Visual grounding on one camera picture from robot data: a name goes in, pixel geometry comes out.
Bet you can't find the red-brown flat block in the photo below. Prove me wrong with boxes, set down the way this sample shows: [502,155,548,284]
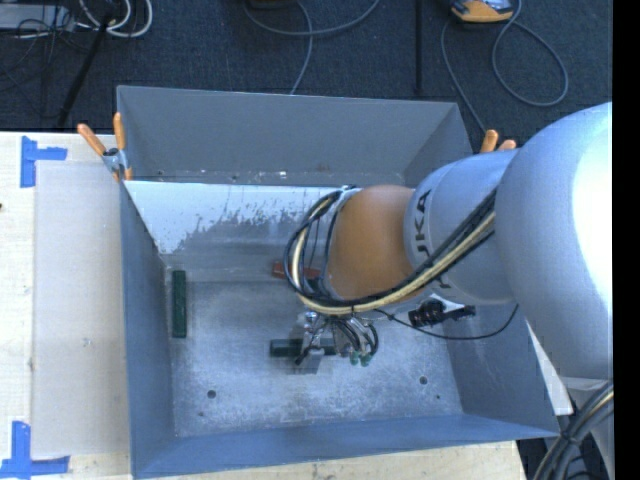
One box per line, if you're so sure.
[271,261,322,281]

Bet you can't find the black cylinder on white bracket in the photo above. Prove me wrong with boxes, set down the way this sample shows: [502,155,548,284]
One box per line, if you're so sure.
[407,294,477,329]

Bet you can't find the dark green block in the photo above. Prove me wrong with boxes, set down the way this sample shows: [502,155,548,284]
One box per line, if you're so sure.
[269,338,337,359]
[171,269,188,340]

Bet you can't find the grey metal bin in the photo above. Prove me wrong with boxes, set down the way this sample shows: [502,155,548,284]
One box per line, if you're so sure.
[115,84,574,480]

